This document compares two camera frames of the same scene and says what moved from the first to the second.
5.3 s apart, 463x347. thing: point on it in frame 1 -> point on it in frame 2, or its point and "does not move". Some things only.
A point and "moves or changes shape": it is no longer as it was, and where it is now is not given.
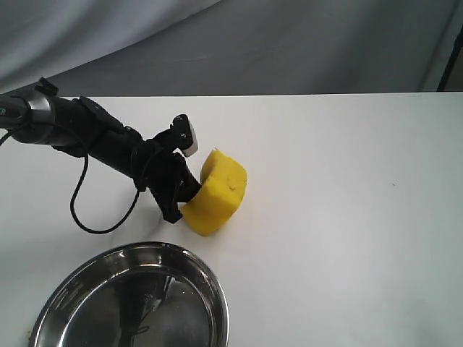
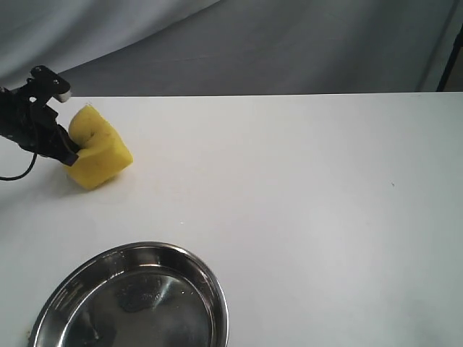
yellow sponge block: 223,183 moves or changes shape
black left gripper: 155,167 -> 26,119
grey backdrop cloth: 116,48 does not move
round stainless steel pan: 151,294 does not move
